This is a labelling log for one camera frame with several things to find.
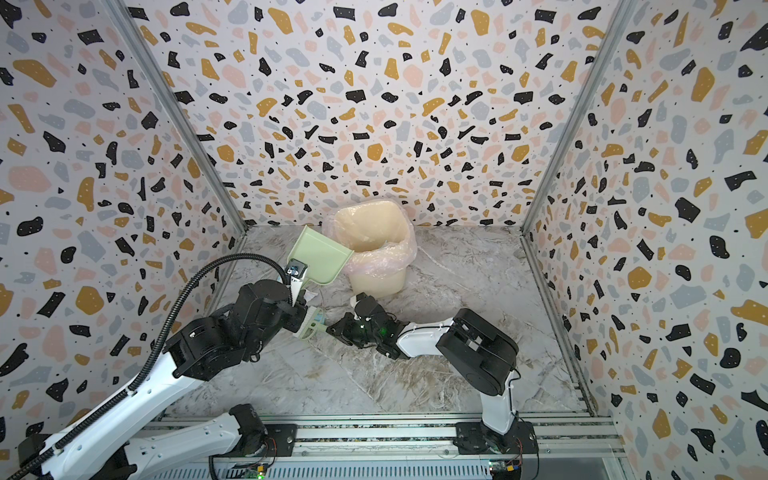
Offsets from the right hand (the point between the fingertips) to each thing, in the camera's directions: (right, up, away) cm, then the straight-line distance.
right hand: (319, 327), depth 81 cm
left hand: (0, +13, -14) cm, 19 cm away
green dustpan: (+4, +19, -9) cm, 21 cm away
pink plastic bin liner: (+15, +27, +20) cm, 37 cm away
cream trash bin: (+15, +9, +20) cm, 26 cm away
